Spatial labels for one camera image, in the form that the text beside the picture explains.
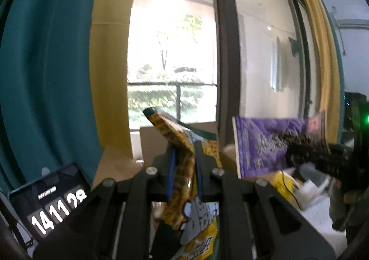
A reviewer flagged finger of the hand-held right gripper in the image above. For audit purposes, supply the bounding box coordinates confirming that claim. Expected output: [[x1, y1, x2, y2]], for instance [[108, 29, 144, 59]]
[[288, 135, 358, 183]]

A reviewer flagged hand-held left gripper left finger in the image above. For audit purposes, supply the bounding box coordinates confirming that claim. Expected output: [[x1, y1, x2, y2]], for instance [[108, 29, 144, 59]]
[[33, 147, 176, 260]]

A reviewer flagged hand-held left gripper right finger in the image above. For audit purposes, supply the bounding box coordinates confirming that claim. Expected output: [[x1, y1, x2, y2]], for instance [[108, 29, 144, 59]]
[[193, 141, 337, 260]]

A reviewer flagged yellow checkered snack packet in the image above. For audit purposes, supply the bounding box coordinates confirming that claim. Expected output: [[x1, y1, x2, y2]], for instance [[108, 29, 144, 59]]
[[143, 107, 223, 260]]

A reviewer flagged brown cardboard box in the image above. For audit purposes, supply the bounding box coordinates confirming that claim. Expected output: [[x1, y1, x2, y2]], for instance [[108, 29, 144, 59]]
[[92, 121, 279, 189]]

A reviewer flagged purple snack packet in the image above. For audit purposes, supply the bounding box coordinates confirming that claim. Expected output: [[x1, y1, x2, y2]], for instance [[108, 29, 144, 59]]
[[232, 110, 331, 180]]

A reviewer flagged person's right forearm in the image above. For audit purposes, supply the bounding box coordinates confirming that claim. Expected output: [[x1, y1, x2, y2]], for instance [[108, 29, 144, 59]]
[[329, 179, 369, 246]]

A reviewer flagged person's right hand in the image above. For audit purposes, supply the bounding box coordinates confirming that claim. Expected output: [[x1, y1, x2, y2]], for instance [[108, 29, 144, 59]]
[[343, 189, 361, 204]]

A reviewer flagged white flat device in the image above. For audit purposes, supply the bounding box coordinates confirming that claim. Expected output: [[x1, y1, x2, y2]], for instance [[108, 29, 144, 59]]
[[295, 180, 331, 206]]

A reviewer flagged yellow cartoon bag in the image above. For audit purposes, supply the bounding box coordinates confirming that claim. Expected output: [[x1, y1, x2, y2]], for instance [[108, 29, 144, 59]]
[[271, 171, 296, 195]]

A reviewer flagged yellow curtain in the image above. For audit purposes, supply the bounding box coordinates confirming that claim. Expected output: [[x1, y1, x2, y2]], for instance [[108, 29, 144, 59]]
[[285, 0, 341, 145], [89, 0, 142, 160]]

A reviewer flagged black balcony railing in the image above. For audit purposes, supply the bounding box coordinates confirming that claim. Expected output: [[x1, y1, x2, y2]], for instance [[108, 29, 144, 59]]
[[128, 82, 218, 122]]

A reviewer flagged hanging grey towel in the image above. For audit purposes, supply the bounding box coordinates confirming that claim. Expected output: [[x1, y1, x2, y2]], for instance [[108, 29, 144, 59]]
[[270, 36, 282, 93]]

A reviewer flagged white air conditioner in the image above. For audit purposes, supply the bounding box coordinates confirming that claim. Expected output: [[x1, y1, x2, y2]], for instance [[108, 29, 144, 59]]
[[336, 19, 369, 30]]

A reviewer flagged black tablet with clock display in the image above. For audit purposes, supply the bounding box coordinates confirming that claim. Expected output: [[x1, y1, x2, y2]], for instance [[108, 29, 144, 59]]
[[8, 163, 93, 259]]

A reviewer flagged black cable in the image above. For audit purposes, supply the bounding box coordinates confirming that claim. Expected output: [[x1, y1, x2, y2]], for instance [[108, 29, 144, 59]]
[[281, 172, 305, 212]]

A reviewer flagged black window frame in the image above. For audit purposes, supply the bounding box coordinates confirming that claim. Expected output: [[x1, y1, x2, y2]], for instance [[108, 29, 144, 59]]
[[210, 0, 246, 140]]

